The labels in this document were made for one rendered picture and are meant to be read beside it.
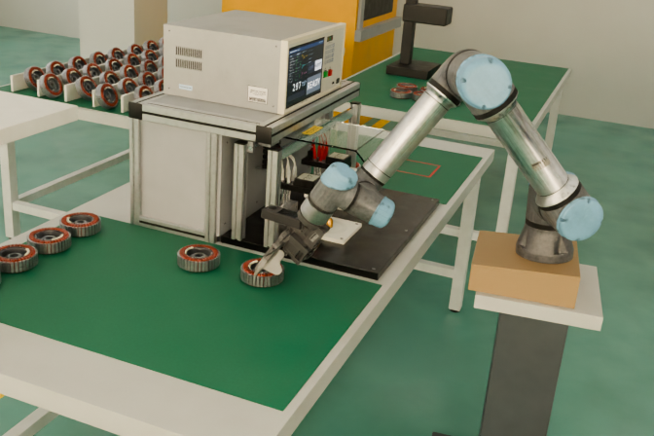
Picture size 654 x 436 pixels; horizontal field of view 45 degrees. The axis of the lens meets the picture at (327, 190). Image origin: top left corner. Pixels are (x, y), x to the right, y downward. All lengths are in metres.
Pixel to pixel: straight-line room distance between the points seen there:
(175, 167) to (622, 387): 1.95
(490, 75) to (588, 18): 5.59
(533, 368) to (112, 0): 4.70
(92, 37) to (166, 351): 4.82
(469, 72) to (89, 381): 1.04
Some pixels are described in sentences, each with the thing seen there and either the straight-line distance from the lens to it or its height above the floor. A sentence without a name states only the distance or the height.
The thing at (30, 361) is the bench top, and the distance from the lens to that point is 1.78.
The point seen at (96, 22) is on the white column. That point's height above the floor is 0.68.
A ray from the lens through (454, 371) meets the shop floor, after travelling 3.20.
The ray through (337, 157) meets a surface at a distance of 2.51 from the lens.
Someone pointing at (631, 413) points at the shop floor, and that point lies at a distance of 3.22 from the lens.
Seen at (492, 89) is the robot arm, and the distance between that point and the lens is 1.83.
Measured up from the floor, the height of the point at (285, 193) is 0.86.
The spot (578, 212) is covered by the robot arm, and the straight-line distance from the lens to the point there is 1.99.
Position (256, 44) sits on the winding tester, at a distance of 2.20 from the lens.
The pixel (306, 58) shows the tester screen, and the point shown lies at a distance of 2.29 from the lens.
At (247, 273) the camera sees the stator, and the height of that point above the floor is 0.78.
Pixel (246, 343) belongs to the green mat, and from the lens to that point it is 1.80.
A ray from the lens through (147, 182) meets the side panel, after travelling 2.34.
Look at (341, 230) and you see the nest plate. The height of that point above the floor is 0.78.
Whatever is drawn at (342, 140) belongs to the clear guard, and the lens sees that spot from 2.18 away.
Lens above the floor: 1.68
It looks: 20 degrees down
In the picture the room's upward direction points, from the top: 4 degrees clockwise
